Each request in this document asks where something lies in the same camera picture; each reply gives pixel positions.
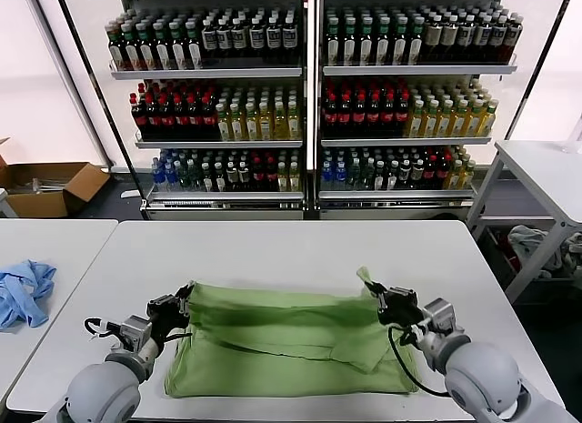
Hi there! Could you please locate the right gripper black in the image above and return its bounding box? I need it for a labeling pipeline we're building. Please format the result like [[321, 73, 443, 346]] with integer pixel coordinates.
[[366, 280, 426, 327]]

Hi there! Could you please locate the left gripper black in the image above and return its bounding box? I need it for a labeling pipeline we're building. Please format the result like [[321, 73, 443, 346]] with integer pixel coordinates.
[[145, 282, 196, 347]]

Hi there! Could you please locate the light green polo shirt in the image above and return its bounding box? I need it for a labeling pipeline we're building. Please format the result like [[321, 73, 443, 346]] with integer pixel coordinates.
[[163, 266, 422, 399]]

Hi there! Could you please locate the black storage basket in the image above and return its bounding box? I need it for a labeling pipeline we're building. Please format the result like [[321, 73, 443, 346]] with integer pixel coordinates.
[[477, 225, 582, 301]]

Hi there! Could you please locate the grey crumpled cloth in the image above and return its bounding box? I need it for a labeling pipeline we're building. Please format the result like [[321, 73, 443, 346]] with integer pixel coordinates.
[[507, 225, 565, 278]]

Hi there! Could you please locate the crumpled light blue garment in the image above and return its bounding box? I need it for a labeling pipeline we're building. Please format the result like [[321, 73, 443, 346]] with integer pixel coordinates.
[[0, 258, 58, 328]]

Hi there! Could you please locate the open brown cardboard box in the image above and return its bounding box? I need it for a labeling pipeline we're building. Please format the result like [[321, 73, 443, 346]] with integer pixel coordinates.
[[0, 136, 112, 219]]

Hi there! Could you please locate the yellow juice bottle green cap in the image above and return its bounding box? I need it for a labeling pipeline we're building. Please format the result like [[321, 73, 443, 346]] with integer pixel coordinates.
[[246, 103, 262, 141], [289, 102, 303, 141], [480, 99, 497, 137], [425, 99, 441, 139], [408, 99, 426, 139], [260, 102, 276, 141], [454, 99, 470, 139], [467, 99, 484, 138], [230, 103, 247, 141], [216, 103, 233, 141], [439, 99, 456, 139]]

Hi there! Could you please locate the red-capped cola bottle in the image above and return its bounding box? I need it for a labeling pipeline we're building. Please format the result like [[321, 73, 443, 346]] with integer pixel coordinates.
[[145, 94, 162, 140], [352, 91, 368, 138], [159, 94, 176, 140], [337, 91, 354, 138], [323, 91, 339, 138], [366, 91, 382, 138], [395, 91, 410, 138], [174, 94, 190, 140], [188, 94, 205, 140], [202, 94, 218, 140], [130, 93, 147, 140], [380, 91, 396, 138]]

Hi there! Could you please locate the white packing material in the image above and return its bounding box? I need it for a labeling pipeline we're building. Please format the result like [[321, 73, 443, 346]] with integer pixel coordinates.
[[8, 176, 69, 196]]

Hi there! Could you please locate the grey-green crumpled cloth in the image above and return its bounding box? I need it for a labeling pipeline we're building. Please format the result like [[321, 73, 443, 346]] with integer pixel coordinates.
[[561, 231, 582, 267]]

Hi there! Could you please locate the white side table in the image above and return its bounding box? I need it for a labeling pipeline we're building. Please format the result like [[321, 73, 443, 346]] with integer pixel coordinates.
[[466, 139, 582, 304]]

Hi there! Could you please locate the grey beverage display shelf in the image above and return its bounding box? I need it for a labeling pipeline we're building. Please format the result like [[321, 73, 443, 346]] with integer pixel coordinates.
[[82, 0, 317, 222], [308, 0, 519, 222]]

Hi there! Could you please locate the translucent plastic stand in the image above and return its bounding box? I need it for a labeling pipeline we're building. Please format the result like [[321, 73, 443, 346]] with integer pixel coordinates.
[[561, 122, 582, 154]]

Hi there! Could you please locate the black slanted metal pole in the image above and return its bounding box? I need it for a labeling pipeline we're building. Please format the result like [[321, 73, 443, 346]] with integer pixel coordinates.
[[52, 0, 149, 210], [503, 0, 577, 141]]

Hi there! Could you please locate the dark tea bottle white label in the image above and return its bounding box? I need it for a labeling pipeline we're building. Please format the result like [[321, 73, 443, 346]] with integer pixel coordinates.
[[168, 23, 185, 71], [375, 15, 392, 65], [106, 25, 122, 72], [153, 23, 169, 72], [121, 25, 137, 72], [326, 15, 342, 65], [185, 22, 202, 70], [341, 15, 358, 65], [391, 15, 409, 65], [407, 15, 426, 65], [357, 15, 376, 65], [136, 25, 154, 72]]

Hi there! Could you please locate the dark bottle navy label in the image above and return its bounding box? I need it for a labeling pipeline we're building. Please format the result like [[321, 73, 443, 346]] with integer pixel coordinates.
[[216, 18, 233, 59], [475, 14, 492, 64], [282, 16, 298, 58], [266, 16, 283, 58], [248, 17, 266, 59], [457, 14, 476, 64], [231, 17, 248, 59], [490, 14, 507, 64], [201, 18, 217, 59], [506, 13, 524, 64]]

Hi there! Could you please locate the dark bottle beige label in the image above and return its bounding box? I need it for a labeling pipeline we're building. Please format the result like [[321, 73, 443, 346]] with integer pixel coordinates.
[[442, 14, 459, 64], [425, 14, 443, 64]]

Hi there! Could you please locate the long black right arm cable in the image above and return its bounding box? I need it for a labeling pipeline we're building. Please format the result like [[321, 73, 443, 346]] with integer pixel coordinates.
[[386, 322, 451, 384]]

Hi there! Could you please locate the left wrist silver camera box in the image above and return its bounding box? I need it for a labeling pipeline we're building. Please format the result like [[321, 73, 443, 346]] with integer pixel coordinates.
[[118, 314, 154, 351]]

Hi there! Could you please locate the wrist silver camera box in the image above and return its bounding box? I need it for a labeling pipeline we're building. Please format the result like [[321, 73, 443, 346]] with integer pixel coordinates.
[[118, 314, 154, 351], [422, 297, 458, 336]]

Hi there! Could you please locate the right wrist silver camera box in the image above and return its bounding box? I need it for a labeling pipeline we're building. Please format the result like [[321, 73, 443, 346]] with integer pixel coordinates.
[[422, 297, 458, 336]]

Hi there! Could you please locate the black cable white connector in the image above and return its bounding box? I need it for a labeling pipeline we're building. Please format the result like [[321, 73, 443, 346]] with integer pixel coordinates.
[[84, 317, 124, 341]]

